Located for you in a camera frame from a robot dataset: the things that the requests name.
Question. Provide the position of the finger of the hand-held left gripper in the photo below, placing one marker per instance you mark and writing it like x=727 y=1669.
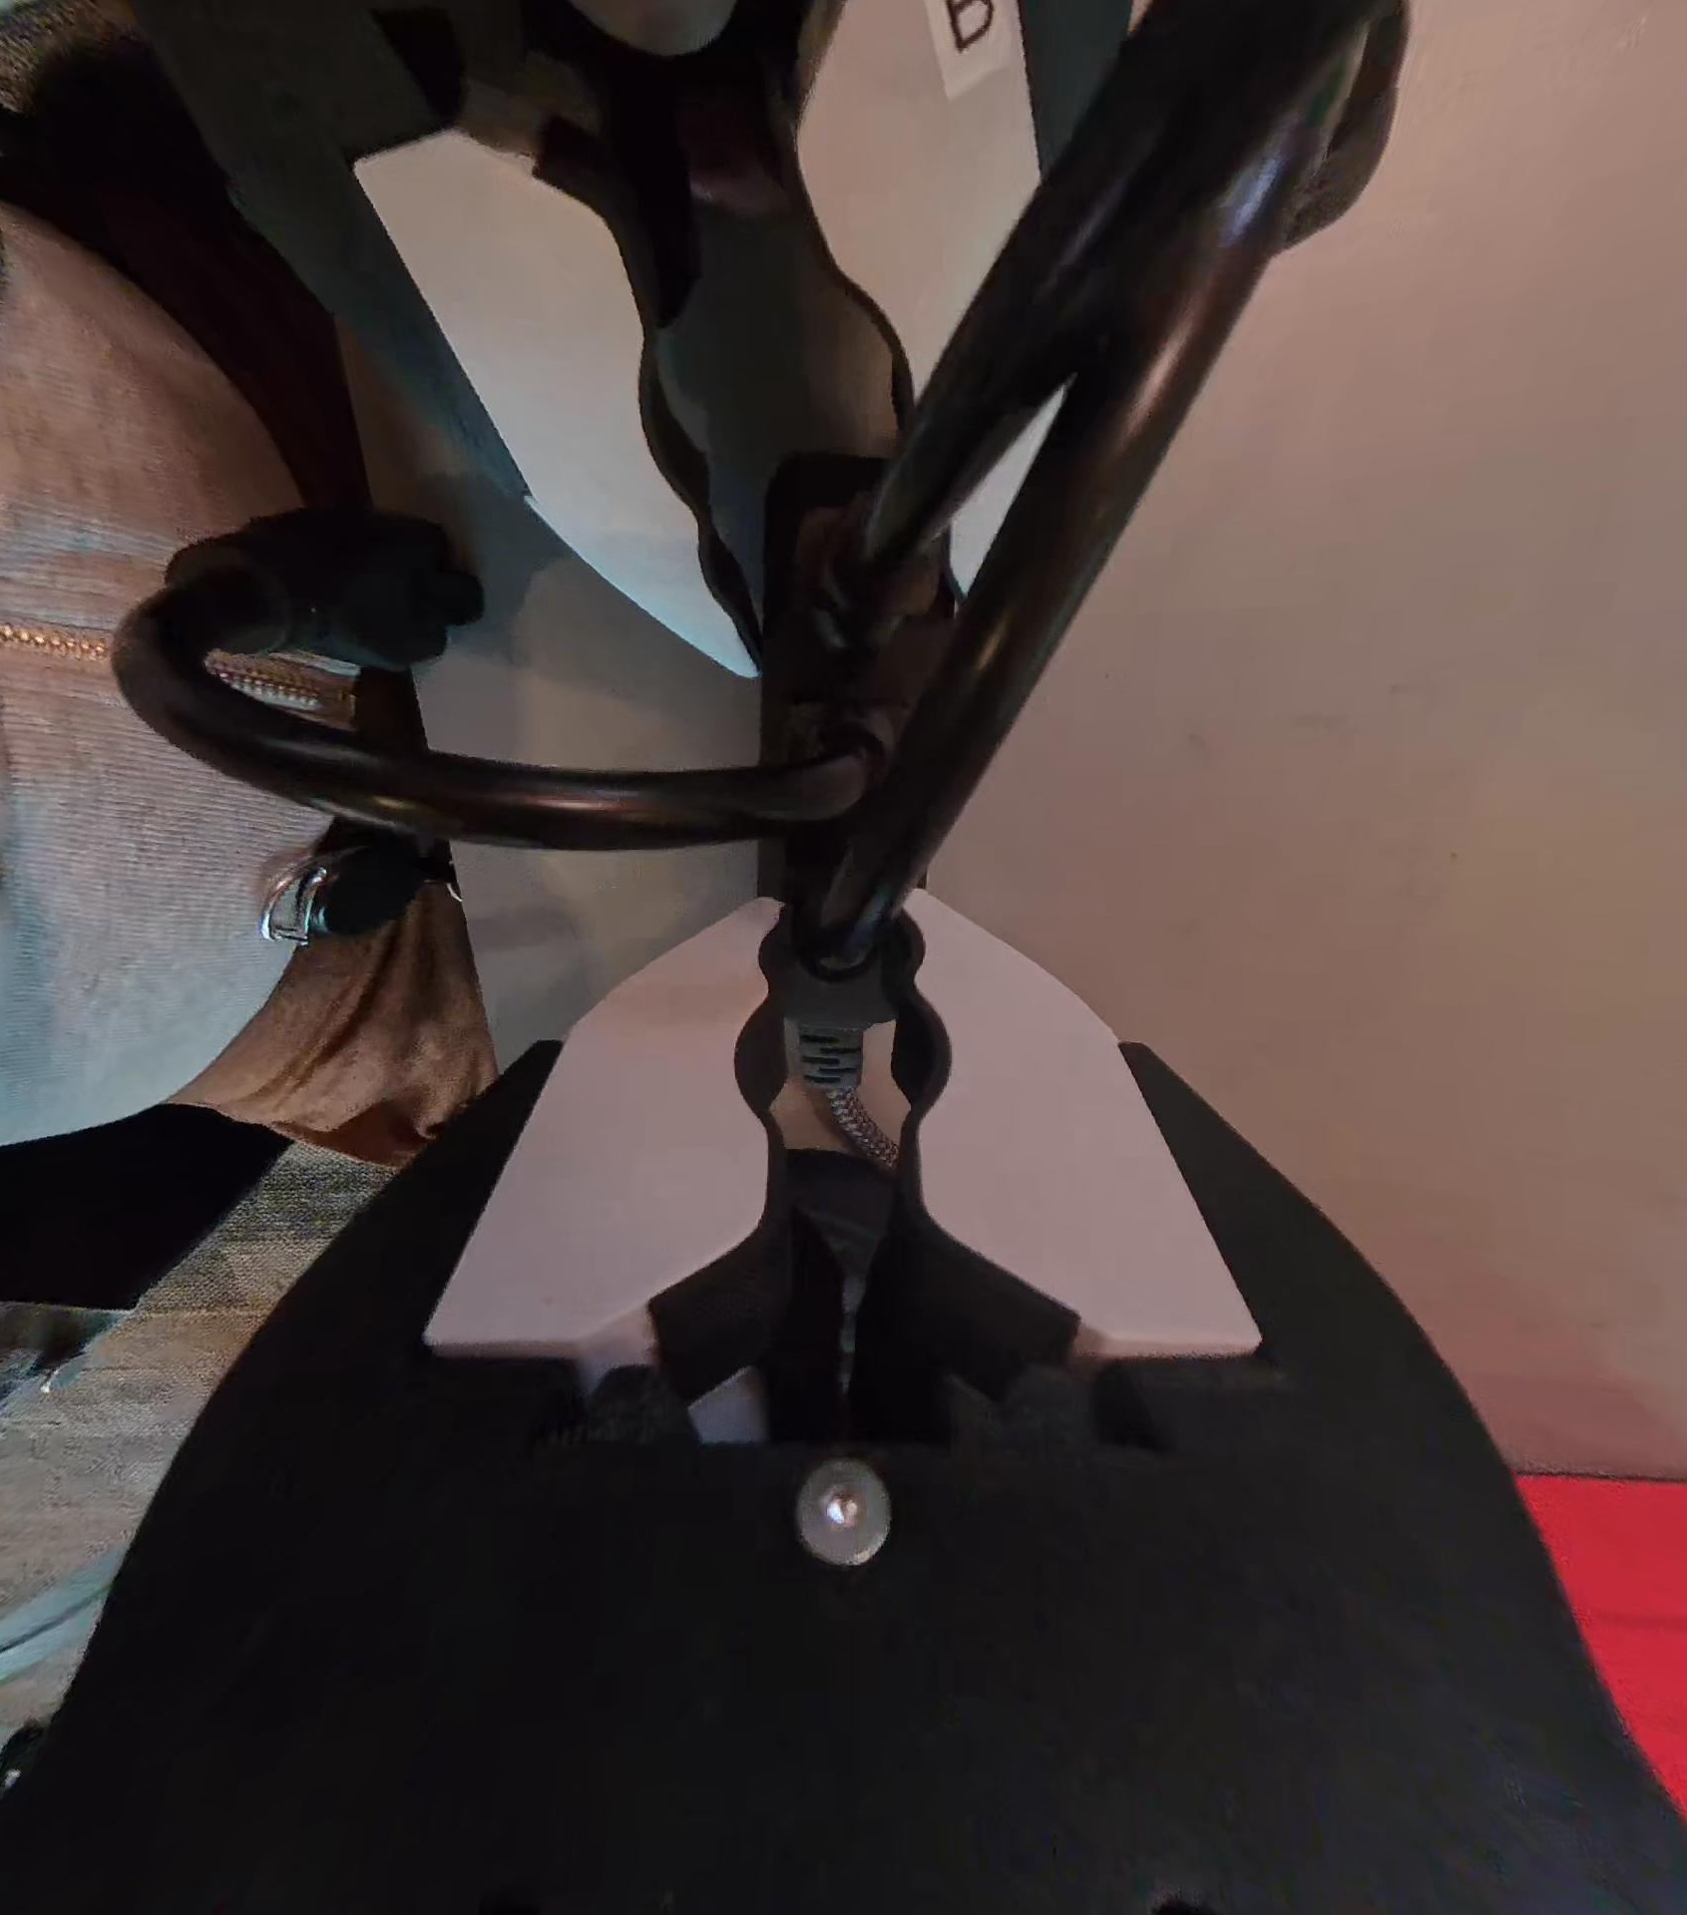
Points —
x=905 y=149
x=530 y=329

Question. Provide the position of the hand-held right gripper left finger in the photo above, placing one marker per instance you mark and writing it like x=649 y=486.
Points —
x=605 y=1167

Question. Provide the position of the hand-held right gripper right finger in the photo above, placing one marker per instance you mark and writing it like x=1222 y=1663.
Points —
x=1084 y=1181

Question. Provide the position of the metal carabiner clip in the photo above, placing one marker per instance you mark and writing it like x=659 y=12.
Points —
x=364 y=889

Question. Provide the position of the red plastic bin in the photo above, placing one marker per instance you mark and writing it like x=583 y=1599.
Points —
x=1682 y=1675

